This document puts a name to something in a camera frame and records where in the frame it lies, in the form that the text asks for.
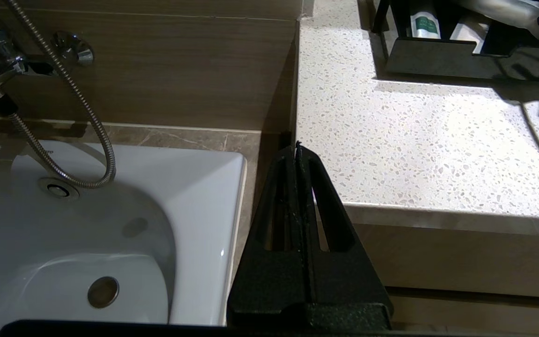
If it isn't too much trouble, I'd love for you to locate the long packet large green label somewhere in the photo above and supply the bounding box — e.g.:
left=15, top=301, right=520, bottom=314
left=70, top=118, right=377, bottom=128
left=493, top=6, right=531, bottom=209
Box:
left=457, top=0, right=539, bottom=42

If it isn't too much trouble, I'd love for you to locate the white bathtub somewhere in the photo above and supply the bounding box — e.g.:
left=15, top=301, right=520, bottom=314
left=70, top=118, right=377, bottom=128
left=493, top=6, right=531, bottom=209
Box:
left=0, top=136, right=248, bottom=337

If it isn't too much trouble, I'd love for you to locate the metal shower hose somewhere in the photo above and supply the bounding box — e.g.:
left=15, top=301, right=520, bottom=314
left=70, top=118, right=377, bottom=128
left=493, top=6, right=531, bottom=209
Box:
left=5, top=0, right=117, bottom=189

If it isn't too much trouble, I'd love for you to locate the black box drawer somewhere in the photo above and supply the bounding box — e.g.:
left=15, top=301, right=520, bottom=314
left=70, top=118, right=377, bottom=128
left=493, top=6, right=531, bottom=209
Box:
left=371, top=0, right=539, bottom=85

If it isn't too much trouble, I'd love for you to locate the beige flat packet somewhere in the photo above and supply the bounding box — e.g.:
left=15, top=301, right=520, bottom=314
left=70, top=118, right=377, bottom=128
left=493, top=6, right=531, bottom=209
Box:
left=449, top=19, right=491, bottom=55

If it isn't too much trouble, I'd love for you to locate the bathtub overflow ring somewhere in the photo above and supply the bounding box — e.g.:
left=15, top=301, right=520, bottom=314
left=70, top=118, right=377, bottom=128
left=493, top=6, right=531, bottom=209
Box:
left=37, top=177, right=81, bottom=201

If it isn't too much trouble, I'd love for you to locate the white tube packet green label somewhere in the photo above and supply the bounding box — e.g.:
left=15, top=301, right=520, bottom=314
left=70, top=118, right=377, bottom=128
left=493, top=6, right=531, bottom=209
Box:
left=409, top=10, right=441, bottom=39

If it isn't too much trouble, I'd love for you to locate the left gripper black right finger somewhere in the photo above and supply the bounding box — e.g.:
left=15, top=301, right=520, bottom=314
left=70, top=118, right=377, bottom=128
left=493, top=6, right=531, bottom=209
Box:
left=298, top=142, right=392, bottom=323

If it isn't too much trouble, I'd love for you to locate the bathtub drain plug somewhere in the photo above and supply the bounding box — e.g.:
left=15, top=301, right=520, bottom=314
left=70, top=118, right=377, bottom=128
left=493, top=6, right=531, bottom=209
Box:
left=87, top=276, right=120, bottom=309

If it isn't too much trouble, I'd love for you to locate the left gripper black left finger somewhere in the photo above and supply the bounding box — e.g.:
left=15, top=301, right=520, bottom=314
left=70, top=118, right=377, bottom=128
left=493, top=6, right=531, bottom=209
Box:
left=227, top=146, right=308, bottom=323

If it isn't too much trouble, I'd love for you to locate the wooden vanity cabinet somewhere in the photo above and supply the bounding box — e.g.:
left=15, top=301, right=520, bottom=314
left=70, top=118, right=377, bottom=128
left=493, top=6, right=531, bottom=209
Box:
left=342, top=204, right=539, bottom=337

